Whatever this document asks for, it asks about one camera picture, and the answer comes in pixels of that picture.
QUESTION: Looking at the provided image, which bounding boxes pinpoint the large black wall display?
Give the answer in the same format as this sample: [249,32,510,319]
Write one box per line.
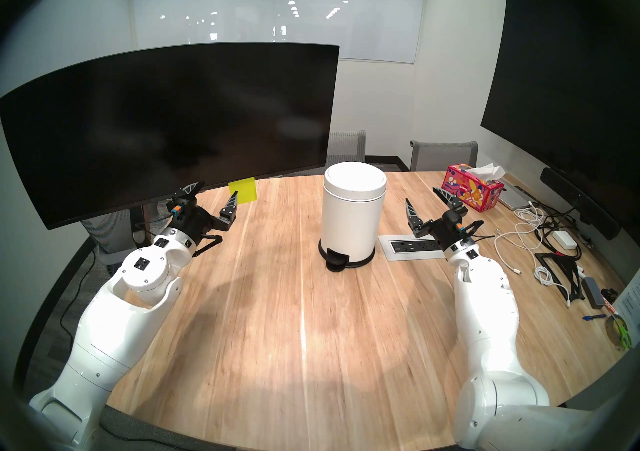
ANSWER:
[481,0,640,236]

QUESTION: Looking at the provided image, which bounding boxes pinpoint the curved black monitor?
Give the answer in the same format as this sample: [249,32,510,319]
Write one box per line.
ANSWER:
[0,43,341,231]

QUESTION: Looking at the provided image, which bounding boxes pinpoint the grey adapter hub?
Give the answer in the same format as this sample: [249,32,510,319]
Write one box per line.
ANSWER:
[581,277,606,310]

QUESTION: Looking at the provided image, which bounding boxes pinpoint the white paper sheet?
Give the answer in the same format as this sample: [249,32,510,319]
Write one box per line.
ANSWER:
[611,283,640,336]

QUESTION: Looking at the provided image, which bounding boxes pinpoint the tangled black cables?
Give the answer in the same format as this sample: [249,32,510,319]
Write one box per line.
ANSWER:
[535,200,586,261]

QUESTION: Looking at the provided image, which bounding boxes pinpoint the white power adapter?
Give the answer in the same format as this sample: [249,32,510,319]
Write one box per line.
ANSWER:
[552,229,580,250]

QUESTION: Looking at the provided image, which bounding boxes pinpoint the red patterned tissue box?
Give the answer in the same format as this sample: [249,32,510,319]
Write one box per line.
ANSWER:
[441,163,506,213]

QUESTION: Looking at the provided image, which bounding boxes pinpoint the black video sound bar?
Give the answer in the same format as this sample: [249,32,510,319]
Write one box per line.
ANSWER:
[540,167,621,241]

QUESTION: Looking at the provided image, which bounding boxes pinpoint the silver laptop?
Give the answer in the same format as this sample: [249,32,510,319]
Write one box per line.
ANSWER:
[495,178,538,211]

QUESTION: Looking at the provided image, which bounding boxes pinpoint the white table power outlet box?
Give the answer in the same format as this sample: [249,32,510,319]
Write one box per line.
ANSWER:
[378,234,447,261]

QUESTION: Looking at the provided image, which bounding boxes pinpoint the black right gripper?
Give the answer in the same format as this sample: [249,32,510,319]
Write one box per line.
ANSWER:
[404,187,485,255]

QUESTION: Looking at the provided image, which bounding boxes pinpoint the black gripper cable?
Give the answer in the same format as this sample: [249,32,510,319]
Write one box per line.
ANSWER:
[191,234,224,257]
[462,220,497,247]

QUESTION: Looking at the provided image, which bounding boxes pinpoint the coiled white cable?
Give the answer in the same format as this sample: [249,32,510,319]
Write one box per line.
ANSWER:
[515,205,546,228]
[534,266,571,308]

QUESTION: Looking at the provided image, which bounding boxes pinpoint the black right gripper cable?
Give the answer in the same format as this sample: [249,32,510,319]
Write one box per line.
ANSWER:
[462,220,497,247]

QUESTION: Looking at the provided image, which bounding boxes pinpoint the tape roll with green scissors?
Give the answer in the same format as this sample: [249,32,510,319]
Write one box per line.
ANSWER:
[604,314,633,351]

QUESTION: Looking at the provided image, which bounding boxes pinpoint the black folding laptop stand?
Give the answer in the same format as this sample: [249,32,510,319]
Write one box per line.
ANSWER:
[534,252,587,302]

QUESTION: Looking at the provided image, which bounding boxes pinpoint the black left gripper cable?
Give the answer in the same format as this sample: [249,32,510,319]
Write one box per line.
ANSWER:
[191,234,224,257]

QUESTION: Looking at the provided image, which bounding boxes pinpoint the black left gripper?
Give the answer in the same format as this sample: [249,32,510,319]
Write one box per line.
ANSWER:
[169,181,240,249]

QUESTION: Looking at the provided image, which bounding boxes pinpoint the long white cable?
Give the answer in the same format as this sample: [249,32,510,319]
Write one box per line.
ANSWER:
[494,223,540,276]

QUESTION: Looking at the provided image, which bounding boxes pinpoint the black floor cable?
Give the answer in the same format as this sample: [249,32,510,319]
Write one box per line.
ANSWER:
[60,250,96,351]

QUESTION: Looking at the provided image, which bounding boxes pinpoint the yellow sticky note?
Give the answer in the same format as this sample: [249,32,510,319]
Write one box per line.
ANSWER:
[228,177,258,204]

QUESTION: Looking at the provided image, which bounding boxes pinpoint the glass whiteboard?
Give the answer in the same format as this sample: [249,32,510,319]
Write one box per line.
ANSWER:
[130,0,428,64]

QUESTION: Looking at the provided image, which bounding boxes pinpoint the white pedal trash can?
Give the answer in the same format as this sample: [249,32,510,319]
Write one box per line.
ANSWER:
[318,162,388,272]

